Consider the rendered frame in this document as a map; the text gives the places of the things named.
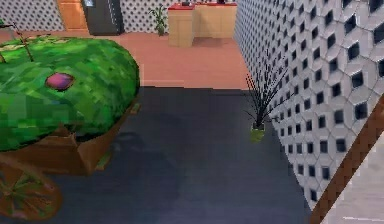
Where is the dark spiky plant green pot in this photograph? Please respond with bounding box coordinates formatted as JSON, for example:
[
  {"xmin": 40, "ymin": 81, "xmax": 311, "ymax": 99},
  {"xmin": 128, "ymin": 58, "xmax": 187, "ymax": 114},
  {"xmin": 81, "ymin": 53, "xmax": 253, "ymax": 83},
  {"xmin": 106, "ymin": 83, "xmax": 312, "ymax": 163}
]
[{"xmin": 244, "ymin": 49, "xmax": 294, "ymax": 144}]

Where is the tan counter red top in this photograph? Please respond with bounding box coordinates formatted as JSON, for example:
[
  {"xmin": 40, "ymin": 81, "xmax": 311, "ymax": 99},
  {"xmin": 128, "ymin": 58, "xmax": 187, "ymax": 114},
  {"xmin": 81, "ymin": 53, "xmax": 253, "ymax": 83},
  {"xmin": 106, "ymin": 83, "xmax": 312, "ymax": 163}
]
[{"xmin": 167, "ymin": 1, "xmax": 238, "ymax": 48}]

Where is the green leafy house plant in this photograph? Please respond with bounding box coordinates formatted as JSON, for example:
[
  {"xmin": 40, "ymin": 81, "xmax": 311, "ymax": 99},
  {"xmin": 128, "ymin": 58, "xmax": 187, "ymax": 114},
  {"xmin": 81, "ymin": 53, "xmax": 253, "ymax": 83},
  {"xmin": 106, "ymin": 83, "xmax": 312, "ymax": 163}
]
[{"xmin": 148, "ymin": 3, "xmax": 169, "ymax": 37}]

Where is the black fridge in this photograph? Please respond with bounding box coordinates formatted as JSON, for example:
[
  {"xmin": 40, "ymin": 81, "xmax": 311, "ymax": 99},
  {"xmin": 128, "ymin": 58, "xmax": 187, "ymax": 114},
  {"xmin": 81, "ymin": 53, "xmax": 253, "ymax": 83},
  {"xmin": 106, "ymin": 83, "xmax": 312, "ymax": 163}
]
[{"xmin": 80, "ymin": 0, "xmax": 125, "ymax": 37}]

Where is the orange wooden door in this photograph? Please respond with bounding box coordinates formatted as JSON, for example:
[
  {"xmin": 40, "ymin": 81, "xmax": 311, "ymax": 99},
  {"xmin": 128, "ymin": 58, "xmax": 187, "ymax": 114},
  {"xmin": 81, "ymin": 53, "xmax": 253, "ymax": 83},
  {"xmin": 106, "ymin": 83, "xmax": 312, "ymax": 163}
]
[{"xmin": 56, "ymin": 0, "xmax": 89, "ymax": 32}]

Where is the thin dark stick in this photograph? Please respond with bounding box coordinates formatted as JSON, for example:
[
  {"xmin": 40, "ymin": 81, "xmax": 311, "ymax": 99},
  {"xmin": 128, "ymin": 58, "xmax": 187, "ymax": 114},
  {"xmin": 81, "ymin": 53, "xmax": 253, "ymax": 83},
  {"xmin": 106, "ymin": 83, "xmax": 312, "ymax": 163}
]
[{"xmin": 0, "ymin": 22, "xmax": 36, "ymax": 64}]

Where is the brown round stool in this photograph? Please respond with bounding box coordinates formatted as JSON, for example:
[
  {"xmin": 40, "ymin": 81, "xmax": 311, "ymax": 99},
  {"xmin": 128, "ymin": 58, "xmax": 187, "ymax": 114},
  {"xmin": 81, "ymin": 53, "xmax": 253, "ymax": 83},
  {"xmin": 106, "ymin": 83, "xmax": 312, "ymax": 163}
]
[{"xmin": 0, "ymin": 155, "xmax": 64, "ymax": 222}]

